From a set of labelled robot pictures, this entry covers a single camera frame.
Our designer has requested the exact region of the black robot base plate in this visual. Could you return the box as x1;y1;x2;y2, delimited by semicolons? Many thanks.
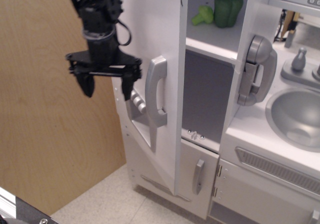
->
0;187;58;224

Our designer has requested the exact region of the wooden board panel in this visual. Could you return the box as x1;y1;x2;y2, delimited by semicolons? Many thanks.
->
0;0;125;214

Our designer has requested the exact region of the white oven door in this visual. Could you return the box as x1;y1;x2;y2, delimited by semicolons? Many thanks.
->
209;159;320;223

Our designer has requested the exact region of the grey fridge door handle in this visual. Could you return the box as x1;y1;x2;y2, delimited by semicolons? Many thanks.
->
145;56;168;152

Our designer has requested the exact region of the grey toy faucet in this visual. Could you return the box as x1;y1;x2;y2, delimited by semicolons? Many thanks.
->
280;47;320;89

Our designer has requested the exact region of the grey freezer door handle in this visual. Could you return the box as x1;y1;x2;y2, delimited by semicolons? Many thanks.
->
192;159;205;195

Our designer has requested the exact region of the grey toy telephone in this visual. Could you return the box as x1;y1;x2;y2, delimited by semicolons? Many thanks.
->
237;35;277;106

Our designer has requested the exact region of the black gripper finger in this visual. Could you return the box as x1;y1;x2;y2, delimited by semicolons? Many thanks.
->
121;76;138;101
75;73;95;98

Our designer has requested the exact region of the white lower freezer door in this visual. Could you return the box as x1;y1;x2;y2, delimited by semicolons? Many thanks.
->
122;130;219;219

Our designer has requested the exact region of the white toy fridge cabinet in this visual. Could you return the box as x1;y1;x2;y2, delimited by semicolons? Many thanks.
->
181;0;249;152

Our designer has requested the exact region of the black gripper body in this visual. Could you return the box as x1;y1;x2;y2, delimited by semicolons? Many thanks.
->
66;32;142;82

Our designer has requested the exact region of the white magnetic door catch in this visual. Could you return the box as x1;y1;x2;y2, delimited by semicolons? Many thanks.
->
187;130;205;140

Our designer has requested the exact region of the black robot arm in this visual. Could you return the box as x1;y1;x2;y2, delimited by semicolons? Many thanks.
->
66;0;142;100

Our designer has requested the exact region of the green toy bell pepper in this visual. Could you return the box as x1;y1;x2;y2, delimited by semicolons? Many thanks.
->
214;0;244;28

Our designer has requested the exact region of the grey toy sink basin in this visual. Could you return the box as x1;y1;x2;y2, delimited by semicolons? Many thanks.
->
265;88;320;152

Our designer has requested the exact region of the grey oven vent panel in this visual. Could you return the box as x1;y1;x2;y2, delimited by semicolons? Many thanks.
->
235;147;320;195

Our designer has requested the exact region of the green toy broccoli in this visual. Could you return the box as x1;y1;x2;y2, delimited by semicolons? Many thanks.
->
191;6;214;26

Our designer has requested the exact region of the grey ice dispenser box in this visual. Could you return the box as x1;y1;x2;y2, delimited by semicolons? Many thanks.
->
125;89;153;149

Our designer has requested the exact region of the white fridge door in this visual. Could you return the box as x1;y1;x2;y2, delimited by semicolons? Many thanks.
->
117;0;188;194

